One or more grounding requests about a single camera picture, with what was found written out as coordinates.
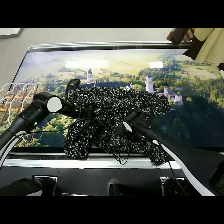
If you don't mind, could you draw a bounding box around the black cable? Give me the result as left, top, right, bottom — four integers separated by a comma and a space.
109, 128, 132, 167

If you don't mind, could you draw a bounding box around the cream garment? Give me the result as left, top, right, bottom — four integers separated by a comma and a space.
193, 27, 224, 67

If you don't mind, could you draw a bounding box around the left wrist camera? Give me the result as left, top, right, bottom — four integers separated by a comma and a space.
65, 78, 82, 104

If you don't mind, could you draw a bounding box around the black white-speckled garment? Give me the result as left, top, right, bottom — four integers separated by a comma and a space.
63, 84, 173, 167

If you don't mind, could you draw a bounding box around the silver frame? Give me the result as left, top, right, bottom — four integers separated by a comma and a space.
0, 151, 214, 197

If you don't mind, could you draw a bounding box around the brown garment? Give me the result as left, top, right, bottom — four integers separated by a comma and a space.
166, 27, 196, 45

